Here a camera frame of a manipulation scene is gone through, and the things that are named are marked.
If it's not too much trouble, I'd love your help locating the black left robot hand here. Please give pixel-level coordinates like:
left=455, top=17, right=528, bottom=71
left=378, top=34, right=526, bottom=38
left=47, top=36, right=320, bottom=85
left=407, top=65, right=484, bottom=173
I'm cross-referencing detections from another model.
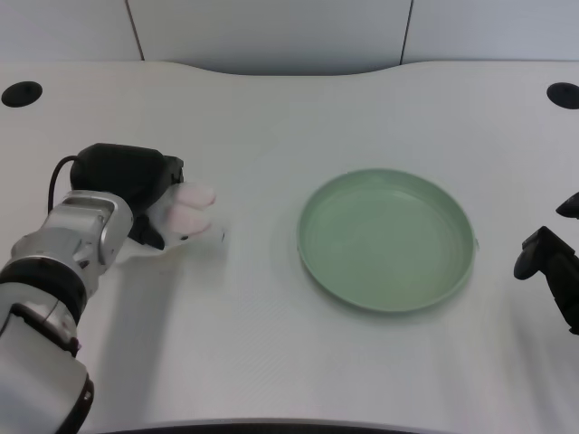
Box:
left=69, top=143, right=185, bottom=252

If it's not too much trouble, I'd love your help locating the white plush rabbit doll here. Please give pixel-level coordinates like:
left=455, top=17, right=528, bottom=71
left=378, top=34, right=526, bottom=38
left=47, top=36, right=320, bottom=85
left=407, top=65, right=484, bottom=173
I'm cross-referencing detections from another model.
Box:
left=113, top=179, right=227, bottom=267

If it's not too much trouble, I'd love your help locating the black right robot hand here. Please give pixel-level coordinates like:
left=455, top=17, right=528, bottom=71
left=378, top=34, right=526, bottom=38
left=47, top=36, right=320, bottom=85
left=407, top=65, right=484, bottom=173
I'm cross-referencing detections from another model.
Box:
left=513, top=191, right=579, bottom=336

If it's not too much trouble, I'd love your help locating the green round plate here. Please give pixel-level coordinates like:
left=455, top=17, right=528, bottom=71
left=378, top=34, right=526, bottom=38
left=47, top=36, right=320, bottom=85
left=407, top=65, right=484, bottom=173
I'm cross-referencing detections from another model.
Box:
left=296, top=167, right=479, bottom=314

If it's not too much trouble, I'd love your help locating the black round cable grommet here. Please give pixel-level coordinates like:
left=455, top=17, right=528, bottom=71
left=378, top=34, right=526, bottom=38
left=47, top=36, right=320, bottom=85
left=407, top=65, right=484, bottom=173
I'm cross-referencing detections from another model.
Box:
left=546, top=81, right=579, bottom=110
left=0, top=80, right=44, bottom=109

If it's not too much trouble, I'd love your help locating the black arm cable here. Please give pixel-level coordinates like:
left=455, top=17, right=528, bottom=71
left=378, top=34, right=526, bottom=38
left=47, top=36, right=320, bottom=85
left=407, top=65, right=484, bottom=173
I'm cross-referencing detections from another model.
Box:
left=46, top=155, right=79, bottom=215

